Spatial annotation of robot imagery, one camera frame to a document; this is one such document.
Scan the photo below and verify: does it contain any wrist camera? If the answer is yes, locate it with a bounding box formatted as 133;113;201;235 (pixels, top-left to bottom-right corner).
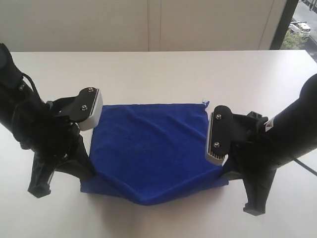
205;105;233;166
69;87;103;131

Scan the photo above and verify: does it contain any black window frame post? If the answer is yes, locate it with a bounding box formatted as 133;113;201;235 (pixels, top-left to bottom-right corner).
269;0;299;50

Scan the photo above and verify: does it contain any blue towel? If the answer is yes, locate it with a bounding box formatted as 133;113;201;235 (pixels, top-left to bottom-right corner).
80;101;228;206

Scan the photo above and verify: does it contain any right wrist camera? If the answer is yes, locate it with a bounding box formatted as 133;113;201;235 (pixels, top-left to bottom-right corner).
205;105;233;166

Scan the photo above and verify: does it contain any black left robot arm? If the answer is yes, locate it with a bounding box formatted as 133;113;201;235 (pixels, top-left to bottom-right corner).
0;44;103;198

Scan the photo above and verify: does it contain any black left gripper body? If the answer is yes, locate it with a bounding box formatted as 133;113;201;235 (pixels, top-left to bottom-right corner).
12;98;84;163

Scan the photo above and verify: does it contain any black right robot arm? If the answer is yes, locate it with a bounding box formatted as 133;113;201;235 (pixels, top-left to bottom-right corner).
223;75;317;216

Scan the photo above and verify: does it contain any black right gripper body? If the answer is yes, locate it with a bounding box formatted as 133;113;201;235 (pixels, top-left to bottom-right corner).
224;112;276;183

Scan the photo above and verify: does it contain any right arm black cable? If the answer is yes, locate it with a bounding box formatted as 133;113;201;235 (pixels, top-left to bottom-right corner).
293;158;317;176

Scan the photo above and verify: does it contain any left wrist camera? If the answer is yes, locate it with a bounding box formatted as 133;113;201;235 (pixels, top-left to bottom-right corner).
69;87;103;131

